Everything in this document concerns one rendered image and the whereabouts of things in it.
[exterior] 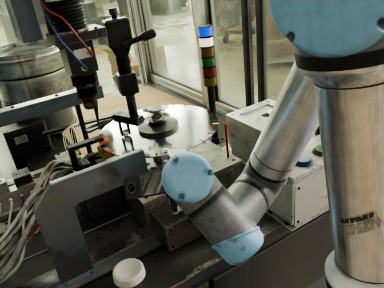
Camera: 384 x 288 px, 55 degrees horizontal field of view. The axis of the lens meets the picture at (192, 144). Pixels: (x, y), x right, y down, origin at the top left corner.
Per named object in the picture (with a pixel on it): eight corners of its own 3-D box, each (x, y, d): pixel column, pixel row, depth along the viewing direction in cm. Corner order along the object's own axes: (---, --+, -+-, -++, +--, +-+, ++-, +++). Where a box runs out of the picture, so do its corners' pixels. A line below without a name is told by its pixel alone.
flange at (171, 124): (169, 137, 95) (168, 128, 94) (131, 135, 99) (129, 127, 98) (184, 119, 104) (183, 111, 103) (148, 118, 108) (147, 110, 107)
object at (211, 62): (210, 63, 123) (209, 54, 122) (218, 65, 120) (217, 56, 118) (199, 66, 121) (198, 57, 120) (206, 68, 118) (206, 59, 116)
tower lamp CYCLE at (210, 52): (209, 53, 122) (208, 44, 120) (217, 55, 118) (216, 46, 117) (198, 56, 120) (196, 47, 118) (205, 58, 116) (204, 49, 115)
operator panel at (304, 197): (334, 171, 109) (338, 125, 102) (367, 187, 100) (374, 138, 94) (261, 210, 97) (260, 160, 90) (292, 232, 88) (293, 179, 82)
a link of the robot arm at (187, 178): (188, 219, 53) (150, 172, 53) (183, 213, 64) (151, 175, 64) (229, 183, 54) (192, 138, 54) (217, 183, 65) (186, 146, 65)
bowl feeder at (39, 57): (74, 109, 182) (54, 34, 166) (94, 128, 158) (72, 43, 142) (8, 128, 169) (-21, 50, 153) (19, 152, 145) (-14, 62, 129)
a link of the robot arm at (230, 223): (283, 218, 61) (240, 167, 62) (254, 263, 53) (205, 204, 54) (252, 232, 67) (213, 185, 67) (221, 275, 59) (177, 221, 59)
